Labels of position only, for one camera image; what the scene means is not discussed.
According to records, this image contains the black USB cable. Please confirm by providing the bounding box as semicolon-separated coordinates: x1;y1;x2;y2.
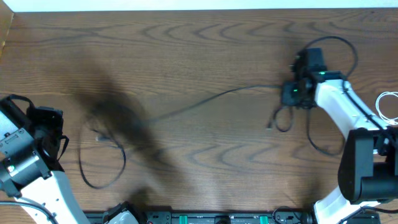
77;84;284;190

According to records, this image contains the white USB cable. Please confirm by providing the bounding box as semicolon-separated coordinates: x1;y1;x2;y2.
375;90;398;126

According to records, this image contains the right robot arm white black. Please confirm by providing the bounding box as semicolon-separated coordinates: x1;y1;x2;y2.
281;48;397;223

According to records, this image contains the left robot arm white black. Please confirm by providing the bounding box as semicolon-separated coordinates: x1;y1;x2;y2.
1;95;139;223

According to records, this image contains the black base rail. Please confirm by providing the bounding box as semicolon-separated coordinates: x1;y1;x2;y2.
85;211;381;224

